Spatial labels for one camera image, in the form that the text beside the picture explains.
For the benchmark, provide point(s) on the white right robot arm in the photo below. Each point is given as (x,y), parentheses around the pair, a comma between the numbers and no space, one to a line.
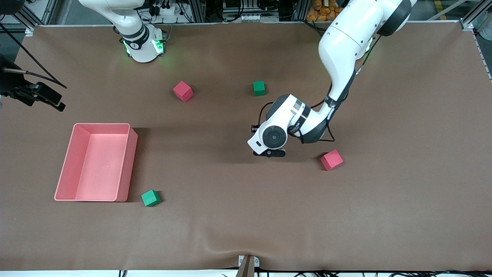
(136,38)

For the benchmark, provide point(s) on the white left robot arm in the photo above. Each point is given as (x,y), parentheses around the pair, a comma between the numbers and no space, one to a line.
(342,42)

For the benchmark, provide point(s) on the pink plastic tray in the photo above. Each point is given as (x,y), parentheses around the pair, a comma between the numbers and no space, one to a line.
(96,173)

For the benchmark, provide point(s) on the pink foam cube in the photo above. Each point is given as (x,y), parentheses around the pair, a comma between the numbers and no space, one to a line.
(182,91)
(331,160)

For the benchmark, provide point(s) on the green foam cube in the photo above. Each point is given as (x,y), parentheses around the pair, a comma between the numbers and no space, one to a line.
(259,88)
(150,198)

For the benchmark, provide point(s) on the white power strip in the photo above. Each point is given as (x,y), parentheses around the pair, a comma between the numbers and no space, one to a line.
(169,10)

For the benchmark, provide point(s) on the white connector strip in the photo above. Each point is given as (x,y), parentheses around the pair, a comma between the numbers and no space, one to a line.
(250,17)

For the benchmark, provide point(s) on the brown table mat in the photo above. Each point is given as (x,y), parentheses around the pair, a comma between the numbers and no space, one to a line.
(246,215)

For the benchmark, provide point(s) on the bag of orange items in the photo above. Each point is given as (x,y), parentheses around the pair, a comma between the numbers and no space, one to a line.
(319,14)

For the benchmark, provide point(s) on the aluminium corner frame profile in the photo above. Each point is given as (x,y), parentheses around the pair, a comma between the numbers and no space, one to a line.
(27,21)
(471,19)

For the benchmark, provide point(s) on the aluminium frame post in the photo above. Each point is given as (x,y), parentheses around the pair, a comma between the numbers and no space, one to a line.
(196,11)
(300,10)

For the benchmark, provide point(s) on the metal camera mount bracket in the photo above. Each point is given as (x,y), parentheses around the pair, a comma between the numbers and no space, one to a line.
(248,267)

